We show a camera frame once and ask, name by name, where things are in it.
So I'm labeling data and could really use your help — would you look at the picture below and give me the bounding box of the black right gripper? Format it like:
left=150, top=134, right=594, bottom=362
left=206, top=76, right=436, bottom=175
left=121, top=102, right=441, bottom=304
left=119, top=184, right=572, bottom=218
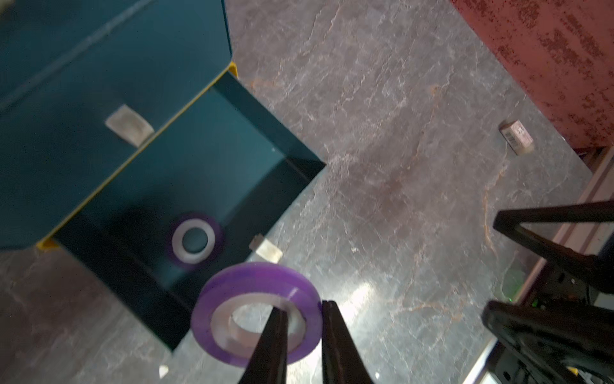
left=480, top=200, right=614, bottom=384

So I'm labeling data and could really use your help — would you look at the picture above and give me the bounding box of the teal bottom drawer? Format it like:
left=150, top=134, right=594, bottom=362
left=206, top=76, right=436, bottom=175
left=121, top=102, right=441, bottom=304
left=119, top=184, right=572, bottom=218
left=54, top=73, right=325, bottom=349

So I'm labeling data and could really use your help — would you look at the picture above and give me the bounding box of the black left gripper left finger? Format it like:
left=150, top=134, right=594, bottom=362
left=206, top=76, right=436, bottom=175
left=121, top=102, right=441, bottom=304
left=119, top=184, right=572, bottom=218
left=238, top=307, right=289, bottom=384

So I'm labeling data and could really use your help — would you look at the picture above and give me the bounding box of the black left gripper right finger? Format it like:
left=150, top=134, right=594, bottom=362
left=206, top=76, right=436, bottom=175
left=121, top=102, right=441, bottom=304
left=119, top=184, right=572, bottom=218
left=321, top=301, right=374, bottom=384

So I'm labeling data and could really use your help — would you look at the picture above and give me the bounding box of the purple tape roll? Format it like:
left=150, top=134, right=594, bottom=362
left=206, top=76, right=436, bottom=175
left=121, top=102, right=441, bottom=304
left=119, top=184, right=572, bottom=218
left=166, top=212, right=225, bottom=269
left=190, top=262, right=323, bottom=368

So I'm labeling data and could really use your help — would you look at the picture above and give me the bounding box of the teal drawer cabinet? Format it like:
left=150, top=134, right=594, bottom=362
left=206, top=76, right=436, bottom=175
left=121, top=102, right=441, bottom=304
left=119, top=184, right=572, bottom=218
left=1, top=1, right=232, bottom=250

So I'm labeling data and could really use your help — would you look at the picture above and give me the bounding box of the small white label box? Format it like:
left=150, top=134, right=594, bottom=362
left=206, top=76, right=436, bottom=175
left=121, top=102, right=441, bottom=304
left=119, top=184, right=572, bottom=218
left=499, top=120, right=535, bottom=155

